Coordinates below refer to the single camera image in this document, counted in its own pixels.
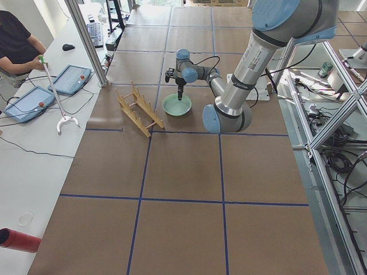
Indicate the aluminium frame truss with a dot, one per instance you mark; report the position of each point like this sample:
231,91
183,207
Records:
326,118

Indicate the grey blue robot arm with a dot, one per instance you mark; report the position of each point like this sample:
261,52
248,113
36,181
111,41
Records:
274,24

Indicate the aluminium frame post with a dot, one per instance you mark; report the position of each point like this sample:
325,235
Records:
78,19

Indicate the white reacher grabber tool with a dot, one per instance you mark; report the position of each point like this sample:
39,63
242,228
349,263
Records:
64,117

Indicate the light green plate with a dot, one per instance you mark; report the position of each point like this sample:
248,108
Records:
175,107

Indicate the clear tape roll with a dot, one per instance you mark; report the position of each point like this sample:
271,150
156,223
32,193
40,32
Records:
25,219

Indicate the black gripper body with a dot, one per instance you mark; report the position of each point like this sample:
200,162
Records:
180,82

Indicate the black computer mouse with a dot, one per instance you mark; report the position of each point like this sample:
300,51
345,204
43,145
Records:
68,47

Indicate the black keyboard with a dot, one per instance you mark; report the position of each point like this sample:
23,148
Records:
95,31

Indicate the far blue teach pendant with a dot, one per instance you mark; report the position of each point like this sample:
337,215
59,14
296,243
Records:
71,79

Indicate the blue teach pendant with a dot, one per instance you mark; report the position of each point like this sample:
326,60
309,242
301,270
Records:
30,104
71,79

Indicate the green white box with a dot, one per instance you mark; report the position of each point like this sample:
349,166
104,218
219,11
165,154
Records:
325,69

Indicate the wooden dish rack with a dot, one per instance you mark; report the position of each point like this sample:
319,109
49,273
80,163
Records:
139,110

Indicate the near blue teach pendant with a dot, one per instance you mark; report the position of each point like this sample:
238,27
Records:
30,104

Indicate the seated person in black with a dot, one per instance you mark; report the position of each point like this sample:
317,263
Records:
20,50

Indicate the red cylinder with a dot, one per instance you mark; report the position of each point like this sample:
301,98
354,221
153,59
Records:
16,240

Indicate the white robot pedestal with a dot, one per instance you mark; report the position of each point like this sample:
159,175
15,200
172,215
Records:
260,91

